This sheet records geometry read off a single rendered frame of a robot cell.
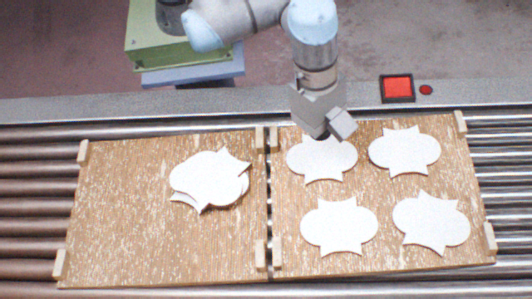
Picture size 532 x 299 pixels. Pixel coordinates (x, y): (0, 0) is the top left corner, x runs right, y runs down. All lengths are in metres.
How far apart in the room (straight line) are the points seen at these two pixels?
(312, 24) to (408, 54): 1.87
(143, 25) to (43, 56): 1.64
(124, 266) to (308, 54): 0.54
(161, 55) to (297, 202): 0.57
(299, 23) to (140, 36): 0.71
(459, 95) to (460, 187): 0.26
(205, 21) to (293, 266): 0.47
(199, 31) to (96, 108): 0.57
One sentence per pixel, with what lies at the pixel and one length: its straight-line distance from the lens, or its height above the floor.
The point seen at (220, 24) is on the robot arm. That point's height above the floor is 1.31.
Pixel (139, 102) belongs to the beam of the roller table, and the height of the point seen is 0.91.
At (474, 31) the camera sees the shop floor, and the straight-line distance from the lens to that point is 2.90.
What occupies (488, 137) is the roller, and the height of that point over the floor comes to 0.92.
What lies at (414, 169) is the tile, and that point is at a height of 0.95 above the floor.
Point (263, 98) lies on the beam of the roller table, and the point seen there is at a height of 0.91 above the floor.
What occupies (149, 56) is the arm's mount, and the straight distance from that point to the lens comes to 1.52.
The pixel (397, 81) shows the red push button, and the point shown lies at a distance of 1.36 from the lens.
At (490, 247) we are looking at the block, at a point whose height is 0.96.
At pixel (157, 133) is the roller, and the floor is 0.91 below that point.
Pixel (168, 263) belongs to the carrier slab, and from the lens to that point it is 1.14.
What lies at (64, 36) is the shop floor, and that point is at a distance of 3.22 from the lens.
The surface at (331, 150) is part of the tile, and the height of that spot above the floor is 0.95.
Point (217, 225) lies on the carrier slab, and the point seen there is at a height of 0.94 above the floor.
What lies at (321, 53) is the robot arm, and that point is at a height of 1.28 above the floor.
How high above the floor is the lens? 1.93
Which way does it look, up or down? 53 degrees down
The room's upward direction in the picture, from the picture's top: 11 degrees counter-clockwise
